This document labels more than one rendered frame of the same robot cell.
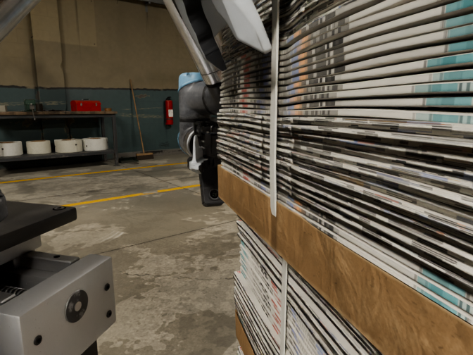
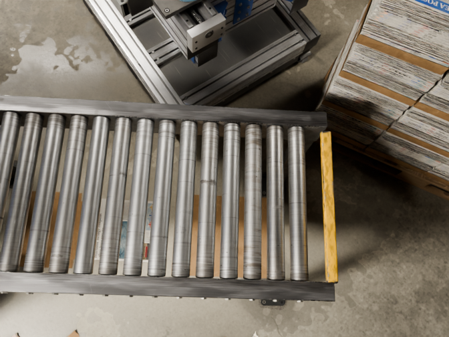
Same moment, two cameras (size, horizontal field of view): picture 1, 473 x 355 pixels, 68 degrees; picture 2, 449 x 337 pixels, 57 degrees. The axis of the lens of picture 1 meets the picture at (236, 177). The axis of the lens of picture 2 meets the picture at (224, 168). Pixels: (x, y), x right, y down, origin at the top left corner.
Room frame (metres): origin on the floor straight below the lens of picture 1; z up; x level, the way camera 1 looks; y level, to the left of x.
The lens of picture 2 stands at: (-0.79, -0.20, 1.94)
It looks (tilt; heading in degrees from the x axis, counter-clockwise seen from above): 73 degrees down; 28
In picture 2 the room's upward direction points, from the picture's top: 12 degrees clockwise
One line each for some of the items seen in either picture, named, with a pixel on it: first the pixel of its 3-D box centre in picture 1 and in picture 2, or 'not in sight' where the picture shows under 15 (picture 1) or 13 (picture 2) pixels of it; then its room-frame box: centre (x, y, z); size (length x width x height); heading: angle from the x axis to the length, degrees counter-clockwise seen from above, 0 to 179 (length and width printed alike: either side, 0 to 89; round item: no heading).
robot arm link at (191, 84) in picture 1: (199, 97); not in sight; (0.83, 0.09, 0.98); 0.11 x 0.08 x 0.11; 45
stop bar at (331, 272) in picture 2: not in sight; (329, 203); (-0.37, -0.33, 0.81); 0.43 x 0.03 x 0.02; 38
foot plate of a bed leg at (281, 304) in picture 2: not in sight; (272, 293); (-0.57, -0.45, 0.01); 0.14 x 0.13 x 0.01; 38
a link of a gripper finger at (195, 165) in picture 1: (197, 153); not in sight; (0.59, 0.07, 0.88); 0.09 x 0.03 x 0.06; 171
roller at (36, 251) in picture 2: not in sight; (46, 190); (-0.84, 0.31, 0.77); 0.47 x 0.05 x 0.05; 38
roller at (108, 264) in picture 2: not in sight; (115, 193); (-0.72, 0.16, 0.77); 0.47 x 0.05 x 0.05; 38
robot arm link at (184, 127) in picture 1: (195, 139); not in sight; (0.85, 0.10, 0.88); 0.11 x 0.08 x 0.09; 18
